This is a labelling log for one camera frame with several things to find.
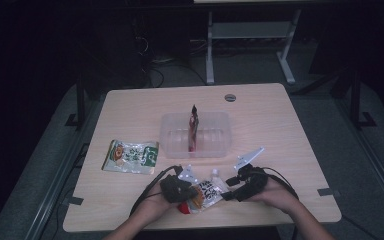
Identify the white metal desk frame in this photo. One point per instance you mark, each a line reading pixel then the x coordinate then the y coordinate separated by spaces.
pixel 246 30

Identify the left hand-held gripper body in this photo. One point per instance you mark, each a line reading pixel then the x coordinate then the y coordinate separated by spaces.
pixel 173 190

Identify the clear plastic container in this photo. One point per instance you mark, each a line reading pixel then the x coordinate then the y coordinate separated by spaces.
pixel 213 133

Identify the person's left hand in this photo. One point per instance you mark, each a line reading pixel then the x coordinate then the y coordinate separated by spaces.
pixel 161 205

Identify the grey table grommet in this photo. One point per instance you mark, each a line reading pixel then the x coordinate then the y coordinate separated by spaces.
pixel 230 97

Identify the black metal stand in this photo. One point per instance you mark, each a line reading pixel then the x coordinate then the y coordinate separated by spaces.
pixel 356 100
pixel 79 103

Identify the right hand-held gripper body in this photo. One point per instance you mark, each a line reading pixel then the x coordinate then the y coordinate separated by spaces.
pixel 255 181

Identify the white orange snack packet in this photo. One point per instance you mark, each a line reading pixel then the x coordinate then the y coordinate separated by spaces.
pixel 210 193

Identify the clear red pastry packet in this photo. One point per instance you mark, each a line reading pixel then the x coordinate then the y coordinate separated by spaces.
pixel 193 130

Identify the green white snack packet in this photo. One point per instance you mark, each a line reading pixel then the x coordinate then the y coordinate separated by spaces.
pixel 130 156

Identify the person's right hand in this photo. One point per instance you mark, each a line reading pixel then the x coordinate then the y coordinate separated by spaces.
pixel 275 195

